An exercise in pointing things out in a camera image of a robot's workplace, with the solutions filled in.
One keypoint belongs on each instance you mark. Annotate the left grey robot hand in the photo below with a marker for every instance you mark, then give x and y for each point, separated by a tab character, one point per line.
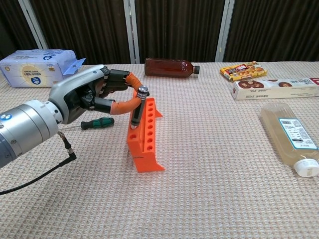
72	94

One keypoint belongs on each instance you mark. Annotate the green and black screwdriver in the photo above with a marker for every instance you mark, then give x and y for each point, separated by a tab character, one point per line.
99	123

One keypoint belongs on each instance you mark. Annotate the black metal precision screwdriver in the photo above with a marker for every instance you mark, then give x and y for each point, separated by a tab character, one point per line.
137	112

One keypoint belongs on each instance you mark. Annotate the orange tool holder block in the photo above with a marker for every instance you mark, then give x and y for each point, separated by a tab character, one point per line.
147	161

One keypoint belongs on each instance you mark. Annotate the blue tissue pack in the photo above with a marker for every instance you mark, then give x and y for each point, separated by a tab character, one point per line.
30	69

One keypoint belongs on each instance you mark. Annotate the brown drink bottle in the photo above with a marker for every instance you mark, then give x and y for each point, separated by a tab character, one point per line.
167	68

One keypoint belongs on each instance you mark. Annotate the beige woven table cloth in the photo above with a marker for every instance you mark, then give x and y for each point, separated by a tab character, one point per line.
199	199

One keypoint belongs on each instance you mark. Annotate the yellow snack box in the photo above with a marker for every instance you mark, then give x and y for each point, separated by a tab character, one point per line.
244	71

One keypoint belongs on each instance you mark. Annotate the long cookie box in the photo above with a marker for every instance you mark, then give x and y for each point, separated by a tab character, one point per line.
269	92

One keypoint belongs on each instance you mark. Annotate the pale clear drink bottle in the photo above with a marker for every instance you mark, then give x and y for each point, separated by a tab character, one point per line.
279	129

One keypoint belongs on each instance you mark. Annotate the white partition post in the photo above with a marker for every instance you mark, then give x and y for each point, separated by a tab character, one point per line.
33	25
130	25
224	30

